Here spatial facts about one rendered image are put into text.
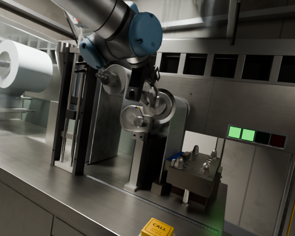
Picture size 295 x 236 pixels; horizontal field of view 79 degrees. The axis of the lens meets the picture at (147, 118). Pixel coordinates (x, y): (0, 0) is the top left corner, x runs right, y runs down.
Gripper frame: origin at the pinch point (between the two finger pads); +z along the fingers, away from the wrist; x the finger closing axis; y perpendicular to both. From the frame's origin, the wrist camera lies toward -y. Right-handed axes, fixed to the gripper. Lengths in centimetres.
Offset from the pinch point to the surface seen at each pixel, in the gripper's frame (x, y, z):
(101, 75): 21.9, 3.5, -9.8
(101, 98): 30.0, 3.5, 5.1
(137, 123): 1.3, -8.6, 1.1
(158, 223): -17.3, -35.7, 7.4
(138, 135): 1.3, -10.9, 5.7
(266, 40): -37, 54, 3
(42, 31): 302, 165, 44
